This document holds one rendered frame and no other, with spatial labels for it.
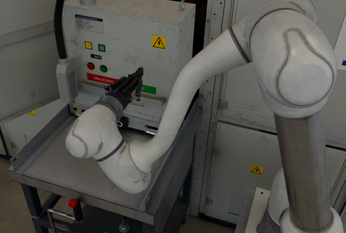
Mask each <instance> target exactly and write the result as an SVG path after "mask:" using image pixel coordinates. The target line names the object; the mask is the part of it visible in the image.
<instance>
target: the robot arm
mask: <svg viewBox="0 0 346 233"><path fill-rule="evenodd" d="M317 19H318V10H317V7H316V5H315V3H314V2H313V0H270V1H268V2H266V3H265V4H263V5H261V6H259V7H257V8H256V9H254V10H252V11H251V12H249V13H247V14H246V15H244V16H243V17H242V18H241V19H239V20H238V21H237V22H235V23H234V24H233V25H231V26H230V27H229V28H227V29H226V30H225V31H224V32H223V33H222V34H220V35H219V36H218V37H217V38H216V39H215V40H214V41H212V42H211V43H210V44H209V45H208V46H206V47H205V48H204V49H203V50H201V51H200V52H199V53H198V54H197V55H195V56H194V57H193V58H192V59H191V60H190V61H189V62H188V63H187V64H186V66H185V67H184V68H183V69H182V71H181V72H180V74H179V76H178V77H177V79H176V81H175V84H174V86H173V88H172V91H171V94H170V97H169V100H168V102H167V105H166V108H165V111H164V114H163V116H162V119H161V122H160V125H159V128H158V131H157V133H156V134H155V136H154V137H153V138H152V139H151V140H149V141H147V142H144V143H142V142H140V141H138V140H134V141H125V139H124V138H123V137H122V136H121V134H120V132H119V130H118V128H117V125H116V124H117V122H118V121H119V120H120V118H121V117H122V116H123V114H124V110H125V108H126V107H127V105H128V103H130V102H131V101H132V100H134V99H136V100H137V101H140V93H141V90H142V86H143V81H142V76H143V75H144V72H143V68H141V67H139V68H138V69H137V70H136V72H135V73H132V74H129V75H128V77H126V76H123V77H122V78H120V79H119V80H117V81H116V82H114V83H113V84H111V85H109V86H106V87H105V94H106V95H105V96H102V97H100V99H99V100H98V101H97V102H96V103H95V104H94V105H93V106H92V107H91V108H89V109H87V110H86V111H84V112H83V113H82V114H81V115H80V116H79V117H78V118H77V120H76V121H75V122H74V123H73V125H72V126H71V128H70V129H69V131H68V133H67V135H66V138H65V146H66V148H67V150H68V151H69V153H70V154H71V155H73V156H74V157H76V158H79V159H85V158H90V157H93V158H94V159H95V160H96V161H97V162H98V164H99V165H100V167H101V169H102V170H103V171H104V173H105V174H106V175H107V176H108V177H109V178H110V179H111V180H112V181H113V182H114V183H115V184H116V185H117V186H118V187H119V188H120V189H122V190H123V191H125V192H127V193H130V194H138V193H141V192H143V191H145V190H146V189H147V188H148V186H149V184H150V182H151V172H150V171H151V169H152V164H153V163H154V162H155V161H156V160H157V159H159V158H160V157H161V156H162V155H163V154H165V152H166V151H167V150H168V149H169V148H170V146H171V145H172V143H173V141H174V139H175V137H176V135H177V133H178V131H179V128H180V126H181V124H182V122H183V120H184V117H185V115H186V113H187V111H188V108H189V106H190V104H191V102H192V100H193V97H194V95H195V93H196V92H197V90H198V88H199V87H200V86H201V85H202V84H203V83H204V82H205V81H206V80H207V79H209V78H210V77H212V76H214V75H216V74H219V73H222V72H225V71H227V70H230V69H233V68H236V67H239V66H242V65H245V64H248V63H250V62H253V63H254V71H255V74H256V78H257V81H258V84H259V87H260V90H261V93H262V97H263V100H264V103H265V104H266V106H267V107H268V108H269V109H270V110H271V111H272V112H273V114H274V120H275V126H276V132H277V136H278V142H279V148H280V154H281V160H282V167H281V168H280V169H279V171H278V172H277V174H276V175H275V178H274V180H273V183H272V187H271V191H270V196H269V197H268V205H267V208H266V210H265V213H264V215H263V218H262V220H261V222H260V223H259V224H258V225H257V227H256V232H257V233H344V230H343V225H342V221H341V218H340V216H339V214H338V213H337V211H336V210H335V209H334V208H332V207H331V206H330V193H329V186H328V172H327V159H326V146H325V132H324V119H323V106H324V104H325V103H326V102H327V100H328V97H329V95H330V92H331V90H332V89H333V87H334V84H335V81H336V77H337V59H336V56H335V53H334V50H333V48H332V46H331V45H330V43H329V41H328V39H327V38H326V37H325V35H324V34H323V32H322V31H321V30H320V29H319V27H318V26H317V25H316V21H317ZM135 88H136V91H135V93H134V95H133V96H132V95H131V93H132V92H133V90H134V89H135Z"/></svg>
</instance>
